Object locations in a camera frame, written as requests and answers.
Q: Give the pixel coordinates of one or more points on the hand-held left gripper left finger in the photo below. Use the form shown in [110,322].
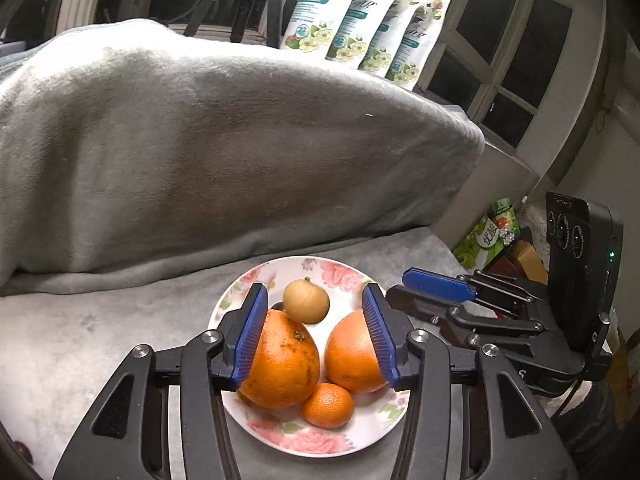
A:
[245,340]

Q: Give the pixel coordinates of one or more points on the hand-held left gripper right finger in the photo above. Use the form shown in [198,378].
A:
[382,340]

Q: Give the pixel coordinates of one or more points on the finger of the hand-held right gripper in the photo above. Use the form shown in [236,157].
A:
[435,282]
[415,302]

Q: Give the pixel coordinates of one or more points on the smooth large orange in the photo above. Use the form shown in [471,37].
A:
[350,355]

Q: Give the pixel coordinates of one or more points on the bumpy orange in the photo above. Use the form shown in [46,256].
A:
[285,360]

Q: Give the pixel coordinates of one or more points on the brown longan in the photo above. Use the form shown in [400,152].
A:
[306,302]

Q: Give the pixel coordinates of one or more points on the floral white plate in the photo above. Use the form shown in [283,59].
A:
[280,272]

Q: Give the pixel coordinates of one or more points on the small mandarin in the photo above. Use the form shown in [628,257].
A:
[327,405]

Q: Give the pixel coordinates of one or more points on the green printed box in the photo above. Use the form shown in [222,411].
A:
[480,245]

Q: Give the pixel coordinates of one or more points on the brown box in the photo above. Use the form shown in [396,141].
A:
[525,262]

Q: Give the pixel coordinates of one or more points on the grey fleece blanket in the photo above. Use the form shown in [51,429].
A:
[200,160]

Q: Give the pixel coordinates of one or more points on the window frame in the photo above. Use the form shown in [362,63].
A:
[495,77]

